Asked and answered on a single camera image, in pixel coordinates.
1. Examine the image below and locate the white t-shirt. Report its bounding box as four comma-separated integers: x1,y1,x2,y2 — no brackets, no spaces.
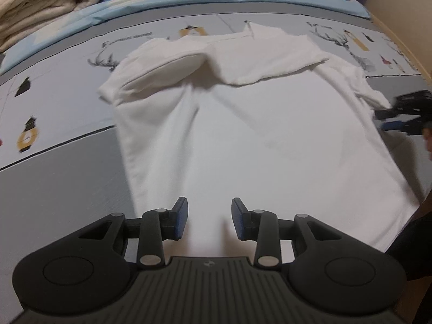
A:
100,23,419,257

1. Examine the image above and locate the printed grey bed sheet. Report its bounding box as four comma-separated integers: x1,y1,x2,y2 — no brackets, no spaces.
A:
0,1,426,324

